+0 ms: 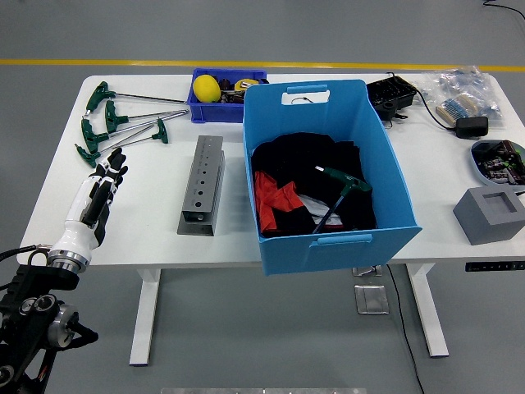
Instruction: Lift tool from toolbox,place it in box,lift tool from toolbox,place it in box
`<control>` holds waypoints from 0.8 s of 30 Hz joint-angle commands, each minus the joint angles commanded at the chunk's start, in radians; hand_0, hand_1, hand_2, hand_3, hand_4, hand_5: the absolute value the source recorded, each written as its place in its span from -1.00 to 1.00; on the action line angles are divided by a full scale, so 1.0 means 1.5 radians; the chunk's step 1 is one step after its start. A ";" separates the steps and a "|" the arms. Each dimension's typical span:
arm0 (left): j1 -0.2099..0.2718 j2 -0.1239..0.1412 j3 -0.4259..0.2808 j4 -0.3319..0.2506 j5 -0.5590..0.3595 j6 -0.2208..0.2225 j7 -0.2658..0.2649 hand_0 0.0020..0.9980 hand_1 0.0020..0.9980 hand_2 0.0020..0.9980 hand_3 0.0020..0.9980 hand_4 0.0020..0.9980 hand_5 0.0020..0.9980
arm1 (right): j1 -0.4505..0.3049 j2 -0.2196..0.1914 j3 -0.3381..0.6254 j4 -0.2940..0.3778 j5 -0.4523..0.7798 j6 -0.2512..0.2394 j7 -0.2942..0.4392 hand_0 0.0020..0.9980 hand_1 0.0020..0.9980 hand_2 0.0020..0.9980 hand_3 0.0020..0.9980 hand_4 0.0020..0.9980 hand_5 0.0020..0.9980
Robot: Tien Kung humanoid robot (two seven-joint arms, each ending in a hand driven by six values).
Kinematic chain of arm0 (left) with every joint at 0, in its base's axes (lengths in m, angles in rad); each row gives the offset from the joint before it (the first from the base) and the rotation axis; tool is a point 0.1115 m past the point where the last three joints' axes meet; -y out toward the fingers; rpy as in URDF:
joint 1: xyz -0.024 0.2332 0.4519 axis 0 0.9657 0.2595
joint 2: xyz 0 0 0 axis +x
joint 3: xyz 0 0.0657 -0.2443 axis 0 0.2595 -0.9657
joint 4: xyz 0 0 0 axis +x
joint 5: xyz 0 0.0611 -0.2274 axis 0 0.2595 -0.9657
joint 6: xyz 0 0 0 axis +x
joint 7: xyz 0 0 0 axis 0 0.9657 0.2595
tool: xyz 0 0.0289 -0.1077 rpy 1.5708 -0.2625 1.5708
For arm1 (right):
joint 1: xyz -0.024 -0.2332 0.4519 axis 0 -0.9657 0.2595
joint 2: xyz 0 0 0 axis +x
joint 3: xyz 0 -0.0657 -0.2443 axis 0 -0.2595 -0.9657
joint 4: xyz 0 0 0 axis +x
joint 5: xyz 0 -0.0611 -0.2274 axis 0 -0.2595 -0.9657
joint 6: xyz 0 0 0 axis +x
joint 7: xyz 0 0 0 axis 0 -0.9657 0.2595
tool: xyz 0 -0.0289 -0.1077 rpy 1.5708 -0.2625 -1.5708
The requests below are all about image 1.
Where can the small metal floor plate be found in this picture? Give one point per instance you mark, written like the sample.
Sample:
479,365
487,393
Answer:
367,271

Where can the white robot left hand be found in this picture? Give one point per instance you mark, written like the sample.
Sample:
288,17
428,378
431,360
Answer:
76,234

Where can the pale blue oval tray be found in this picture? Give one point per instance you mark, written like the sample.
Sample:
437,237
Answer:
477,169

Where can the small dark blue parts bin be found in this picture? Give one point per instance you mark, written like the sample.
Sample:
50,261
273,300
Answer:
213,111

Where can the black plastic tray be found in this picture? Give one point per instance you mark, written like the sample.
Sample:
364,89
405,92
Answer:
389,92

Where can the grey block with square recess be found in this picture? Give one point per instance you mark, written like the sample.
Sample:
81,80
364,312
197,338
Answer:
484,225

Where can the beige resistor strip bundle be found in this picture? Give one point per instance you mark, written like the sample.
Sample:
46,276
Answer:
455,108

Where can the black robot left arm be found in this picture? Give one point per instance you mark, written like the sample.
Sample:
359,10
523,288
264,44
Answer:
33,287

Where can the dark small hardware parts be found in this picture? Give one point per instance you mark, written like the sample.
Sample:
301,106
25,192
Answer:
231,96

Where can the clear bag of blue parts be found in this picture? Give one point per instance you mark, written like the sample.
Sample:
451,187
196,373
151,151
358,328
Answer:
459,82

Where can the yellow tape measure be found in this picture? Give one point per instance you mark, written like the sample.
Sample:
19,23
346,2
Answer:
245,84

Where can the grey metal tool stand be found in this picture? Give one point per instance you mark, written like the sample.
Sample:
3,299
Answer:
201,193

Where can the large metal floor plate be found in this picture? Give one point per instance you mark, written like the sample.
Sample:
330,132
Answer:
371,299

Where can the black and red cloth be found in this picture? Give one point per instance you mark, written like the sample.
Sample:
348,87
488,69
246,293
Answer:
295,164

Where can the large light blue plastic box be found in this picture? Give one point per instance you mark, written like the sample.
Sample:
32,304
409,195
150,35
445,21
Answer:
328,254

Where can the black desk control panel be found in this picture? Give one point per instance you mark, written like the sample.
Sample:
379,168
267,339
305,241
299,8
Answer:
492,267

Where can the white table leg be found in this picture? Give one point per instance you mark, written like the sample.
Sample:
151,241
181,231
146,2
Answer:
145,312
428,312

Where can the dark electronic components pile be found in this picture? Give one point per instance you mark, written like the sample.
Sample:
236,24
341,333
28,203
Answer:
500,164

